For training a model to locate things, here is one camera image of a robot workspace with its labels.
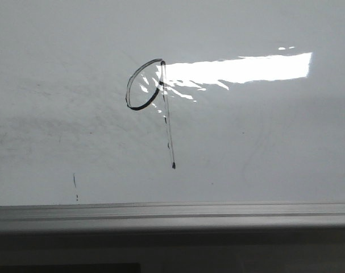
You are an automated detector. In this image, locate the white whiteboard with aluminium frame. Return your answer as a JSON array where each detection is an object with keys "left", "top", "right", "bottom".
[{"left": 0, "top": 1, "right": 345, "bottom": 234}]

